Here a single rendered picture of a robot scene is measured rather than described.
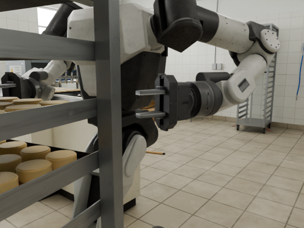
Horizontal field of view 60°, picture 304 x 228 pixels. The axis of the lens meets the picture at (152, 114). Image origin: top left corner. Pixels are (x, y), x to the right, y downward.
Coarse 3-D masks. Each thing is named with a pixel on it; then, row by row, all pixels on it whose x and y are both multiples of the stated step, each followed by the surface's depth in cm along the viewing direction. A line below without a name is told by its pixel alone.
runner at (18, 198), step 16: (80, 160) 41; (96, 160) 44; (48, 176) 35; (64, 176) 38; (80, 176) 41; (16, 192) 31; (32, 192) 33; (48, 192) 35; (0, 208) 29; (16, 208) 31
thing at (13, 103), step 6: (0, 102) 42; (6, 102) 42; (12, 102) 43; (18, 102) 43; (24, 102) 43; (30, 102) 43; (36, 102) 44; (42, 102) 42; (48, 102) 42; (54, 102) 42; (60, 102) 42; (66, 102) 42; (0, 108) 38; (6, 108) 36; (12, 108) 36; (18, 108) 36; (24, 108) 36; (30, 108) 36
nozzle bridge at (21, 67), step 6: (24, 60) 199; (30, 60) 202; (36, 60) 206; (42, 60) 210; (48, 60) 214; (6, 66) 218; (12, 66) 212; (18, 66) 206; (24, 66) 200; (30, 66) 203; (36, 66) 215; (42, 66) 219; (18, 72) 207; (24, 72) 201; (60, 78) 228; (66, 78) 233; (72, 78) 238
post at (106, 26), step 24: (96, 0) 40; (96, 24) 41; (96, 48) 41; (96, 72) 42; (120, 72) 44; (96, 96) 43; (120, 96) 44; (120, 120) 45; (120, 144) 45; (120, 168) 46; (120, 192) 46; (120, 216) 47
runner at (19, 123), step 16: (16, 112) 30; (32, 112) 32; (48, 112) 34; (64, 112) 37; (80, 112) 40; (96, 112) 43; (0, 128) 29; (16, 128) 30; (32, 128) 32; (48, 128) 35
